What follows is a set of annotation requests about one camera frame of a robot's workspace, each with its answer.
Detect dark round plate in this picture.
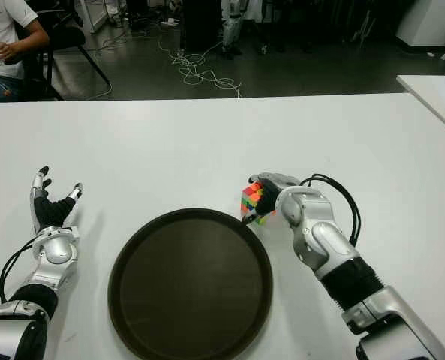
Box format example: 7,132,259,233
107,208,275,360

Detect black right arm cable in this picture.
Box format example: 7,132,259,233
300,172,362,247

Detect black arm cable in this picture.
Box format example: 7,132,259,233
300,172,362,247
0,238,39,303

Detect tangled white floor cable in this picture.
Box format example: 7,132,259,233
158,22,244,99

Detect white side table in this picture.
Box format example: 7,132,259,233
395,74,445,140

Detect multicolour Rubik's cube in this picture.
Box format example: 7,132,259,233
239,181,278,226

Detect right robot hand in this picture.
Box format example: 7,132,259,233
242,172,302,226

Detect silver humanoid robot legs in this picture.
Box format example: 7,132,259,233
220,0,245,60

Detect black office chair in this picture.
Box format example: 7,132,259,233
14,0,113,102

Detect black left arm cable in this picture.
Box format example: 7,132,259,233
0,238,39,303

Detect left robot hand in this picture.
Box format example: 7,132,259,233
29,164,84,236

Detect black cabinet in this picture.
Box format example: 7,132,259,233
180,0,225,53

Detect seated person white shirt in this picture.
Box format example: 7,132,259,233
0,0,50,113

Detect white display cabinet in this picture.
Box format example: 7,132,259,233
74,0,109,35

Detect white pedestal cabinet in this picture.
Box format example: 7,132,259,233
395,0,445,48

